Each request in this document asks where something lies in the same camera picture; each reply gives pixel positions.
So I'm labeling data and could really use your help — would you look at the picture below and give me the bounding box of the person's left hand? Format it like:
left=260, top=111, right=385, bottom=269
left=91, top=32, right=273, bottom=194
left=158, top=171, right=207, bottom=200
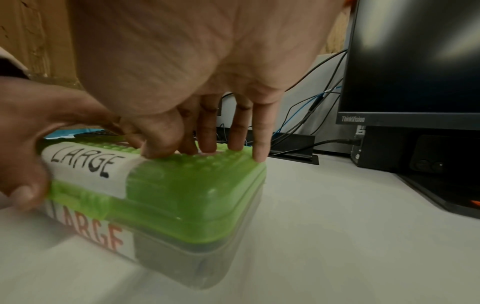
left=0, top=75, right=147, bottom=212

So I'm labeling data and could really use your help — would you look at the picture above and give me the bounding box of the person's right hand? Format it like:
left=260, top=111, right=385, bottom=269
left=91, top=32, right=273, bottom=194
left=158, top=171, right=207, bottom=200
left=69, top=0, right=355, bottom=163

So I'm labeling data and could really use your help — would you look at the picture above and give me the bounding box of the green lidded clear plastic box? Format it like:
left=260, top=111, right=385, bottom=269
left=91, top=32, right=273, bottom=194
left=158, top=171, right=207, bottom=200
left=37, top=135, right=268, bottom=290

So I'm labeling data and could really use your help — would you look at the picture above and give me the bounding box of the teal mat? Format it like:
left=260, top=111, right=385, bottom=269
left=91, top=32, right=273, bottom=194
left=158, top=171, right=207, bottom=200
left=44, top=127, right=104, bottom=140

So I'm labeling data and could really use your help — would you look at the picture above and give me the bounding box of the grey partition panel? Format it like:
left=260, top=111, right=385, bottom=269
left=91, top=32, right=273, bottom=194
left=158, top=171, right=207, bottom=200
left=275, top=53, right=353, bottom=155

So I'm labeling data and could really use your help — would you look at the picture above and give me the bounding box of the black computer monitor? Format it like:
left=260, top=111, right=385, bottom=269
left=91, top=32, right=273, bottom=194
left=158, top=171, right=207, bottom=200
left=335, top=0, right=480, bottom=131

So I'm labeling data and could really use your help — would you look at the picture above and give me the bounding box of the black smartphone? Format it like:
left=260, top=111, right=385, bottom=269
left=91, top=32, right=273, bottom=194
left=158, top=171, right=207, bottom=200
left=408, top=134, right=456, bottom=176

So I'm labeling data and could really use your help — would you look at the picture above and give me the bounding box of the black monitor stand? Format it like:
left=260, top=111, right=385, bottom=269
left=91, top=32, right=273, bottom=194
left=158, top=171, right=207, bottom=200
left=350, top=124, right=480, bottom=221

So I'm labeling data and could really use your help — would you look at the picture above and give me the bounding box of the blue cable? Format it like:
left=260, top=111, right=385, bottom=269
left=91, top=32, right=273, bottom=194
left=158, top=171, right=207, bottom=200
left=280, top=85, right=343, bottom=135

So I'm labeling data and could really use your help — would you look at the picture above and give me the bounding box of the thin black cable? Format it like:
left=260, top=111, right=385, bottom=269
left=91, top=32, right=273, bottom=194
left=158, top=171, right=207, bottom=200
left=284, top=49, right=349, bottom=91

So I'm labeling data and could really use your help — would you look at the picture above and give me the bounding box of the black cable with inline block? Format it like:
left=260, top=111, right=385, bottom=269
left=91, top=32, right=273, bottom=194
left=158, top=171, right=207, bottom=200
left=279, top=75, right=345, bottom=134

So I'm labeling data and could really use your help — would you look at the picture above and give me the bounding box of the black cable with plug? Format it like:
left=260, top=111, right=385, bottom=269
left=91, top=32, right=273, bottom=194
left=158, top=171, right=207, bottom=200
left=270, top=137, right=363, bottom=156

